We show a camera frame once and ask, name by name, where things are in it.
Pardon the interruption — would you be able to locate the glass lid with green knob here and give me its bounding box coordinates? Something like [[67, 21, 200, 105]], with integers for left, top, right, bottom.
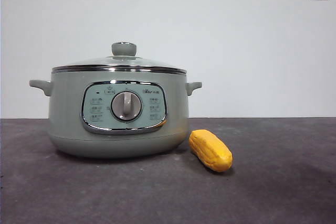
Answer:
[[51, 41, 187, 75]]

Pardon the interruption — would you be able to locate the yellow corn cob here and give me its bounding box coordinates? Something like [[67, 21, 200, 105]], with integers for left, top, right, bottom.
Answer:
[[188, 129, 234, 174]]

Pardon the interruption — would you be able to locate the sage green electric pot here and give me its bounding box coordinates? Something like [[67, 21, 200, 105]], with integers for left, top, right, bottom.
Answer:
[[28, 70, 203, 159]]

